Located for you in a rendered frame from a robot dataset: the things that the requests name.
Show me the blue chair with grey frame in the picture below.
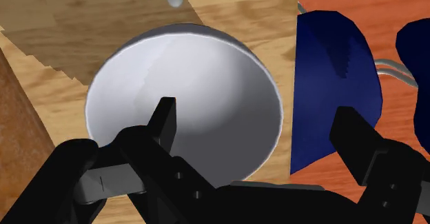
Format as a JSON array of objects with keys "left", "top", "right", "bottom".
[
  {"left": 395, "top": 17, "right": 430, "bottom": 151},
  {"left": 289, "top": 2, "right": 420, "bottom": 176}
]

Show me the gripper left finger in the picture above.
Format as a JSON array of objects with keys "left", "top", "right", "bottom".
[{"left": 0, "top": 96, "right": 216, "bottom": 224}]

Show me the light wooden table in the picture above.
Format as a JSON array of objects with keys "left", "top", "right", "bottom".
[{"left": 0, "top": 0, "right": 300, "bottom": 224}]

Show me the white bowl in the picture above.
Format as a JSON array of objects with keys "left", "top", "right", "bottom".
[{"left": 84, "top": 23, "right": 284, "bottom": 189}]

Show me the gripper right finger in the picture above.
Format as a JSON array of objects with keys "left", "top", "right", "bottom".
[{"left": 329, "top": 105, "right": 430, "bottom": 224}]

